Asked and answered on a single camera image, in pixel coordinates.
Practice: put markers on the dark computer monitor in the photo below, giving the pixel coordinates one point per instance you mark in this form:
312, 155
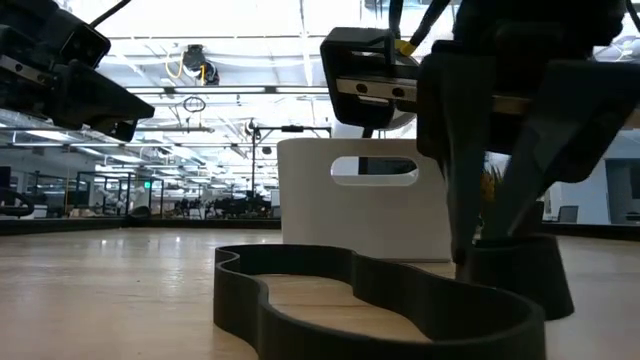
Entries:
635, 180

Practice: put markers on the long black rubber band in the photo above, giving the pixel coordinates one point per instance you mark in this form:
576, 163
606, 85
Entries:
400, 300

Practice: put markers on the white plastic bin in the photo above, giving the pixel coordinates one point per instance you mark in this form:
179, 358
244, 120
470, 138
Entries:
320, 215

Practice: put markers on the black framed robot cell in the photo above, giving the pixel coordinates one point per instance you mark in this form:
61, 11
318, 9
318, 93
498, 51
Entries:
107, 173

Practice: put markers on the black aluminium table frame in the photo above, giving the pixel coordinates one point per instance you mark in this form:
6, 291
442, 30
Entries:
150, 223

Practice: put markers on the small black rubber band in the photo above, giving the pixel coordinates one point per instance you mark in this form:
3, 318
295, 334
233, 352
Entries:
525, 285

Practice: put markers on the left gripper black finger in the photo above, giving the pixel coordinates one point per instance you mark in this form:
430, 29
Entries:
124, 131
100, 102

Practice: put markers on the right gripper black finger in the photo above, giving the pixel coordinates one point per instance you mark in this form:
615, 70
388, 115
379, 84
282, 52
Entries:
575, 125
460, 125

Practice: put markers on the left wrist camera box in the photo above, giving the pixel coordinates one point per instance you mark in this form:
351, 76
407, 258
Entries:
85, 45

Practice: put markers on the distant dark robot workstations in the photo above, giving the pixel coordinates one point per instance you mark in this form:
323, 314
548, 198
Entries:
235, 207

